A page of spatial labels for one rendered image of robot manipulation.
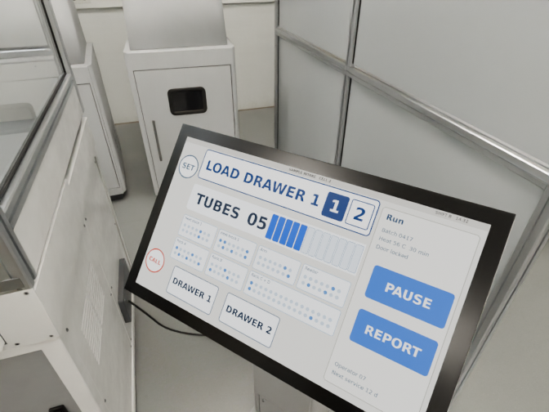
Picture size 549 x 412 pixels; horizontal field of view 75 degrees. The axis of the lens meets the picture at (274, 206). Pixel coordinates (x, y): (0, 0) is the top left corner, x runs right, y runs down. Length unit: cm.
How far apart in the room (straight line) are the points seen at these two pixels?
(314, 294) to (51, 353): 62
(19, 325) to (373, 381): 66
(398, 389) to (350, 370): 6
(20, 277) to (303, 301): 50
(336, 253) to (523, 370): 155
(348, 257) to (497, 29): 78
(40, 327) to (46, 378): 19
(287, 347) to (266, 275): 10
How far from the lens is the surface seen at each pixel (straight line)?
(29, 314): 85
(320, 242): 51
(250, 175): 57
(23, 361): 99
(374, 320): 50
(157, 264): 65
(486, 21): 115
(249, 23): 396
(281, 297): 53
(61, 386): 106
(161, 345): 181
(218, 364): 170
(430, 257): 49
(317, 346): 52
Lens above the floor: 145
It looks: 35 degrees down
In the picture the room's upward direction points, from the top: straight up
